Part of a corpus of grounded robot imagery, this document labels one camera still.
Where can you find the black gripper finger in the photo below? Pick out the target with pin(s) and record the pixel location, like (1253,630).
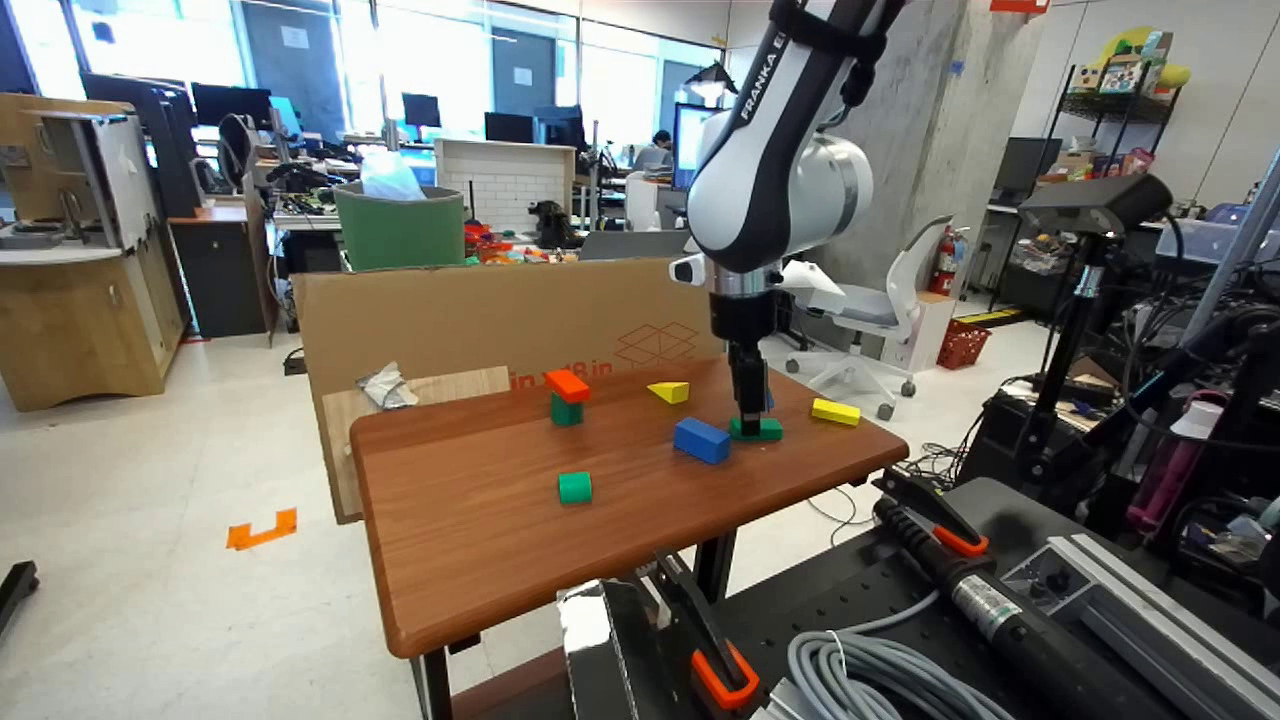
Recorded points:
(742,363)
(757,383)

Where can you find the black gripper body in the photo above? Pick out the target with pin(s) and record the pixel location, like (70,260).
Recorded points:
(742,319)

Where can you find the long green block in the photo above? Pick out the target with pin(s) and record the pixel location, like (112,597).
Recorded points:
(755,428)

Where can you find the small yellow block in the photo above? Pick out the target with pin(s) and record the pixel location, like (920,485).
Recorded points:
(670,388)

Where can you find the long yellow block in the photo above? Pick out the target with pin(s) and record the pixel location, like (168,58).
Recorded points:
(835,415)

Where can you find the long blue block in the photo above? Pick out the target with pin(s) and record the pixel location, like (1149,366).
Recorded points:
(703,443)

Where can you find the green block under orange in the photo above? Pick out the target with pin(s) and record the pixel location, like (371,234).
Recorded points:
(565,415)

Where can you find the small green block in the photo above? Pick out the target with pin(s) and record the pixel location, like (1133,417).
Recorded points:
(575,485)

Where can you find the grey office chair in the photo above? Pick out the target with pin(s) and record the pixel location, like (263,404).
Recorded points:
(872,322)

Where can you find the black orange clamp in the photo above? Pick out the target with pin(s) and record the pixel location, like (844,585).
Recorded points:
(693,644)

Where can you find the brown cardboard box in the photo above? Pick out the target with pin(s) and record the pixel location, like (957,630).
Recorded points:
(520,319)

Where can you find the green bin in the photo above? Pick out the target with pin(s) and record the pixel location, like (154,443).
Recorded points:
(402,234)

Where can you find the wooden cabinet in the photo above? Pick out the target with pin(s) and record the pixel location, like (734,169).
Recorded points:
(85,287)

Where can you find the black orange handled tool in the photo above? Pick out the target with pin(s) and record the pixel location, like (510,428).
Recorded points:
(1071,678)

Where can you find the black camera tripod stand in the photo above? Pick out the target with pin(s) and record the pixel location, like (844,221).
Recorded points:
(1026,443)

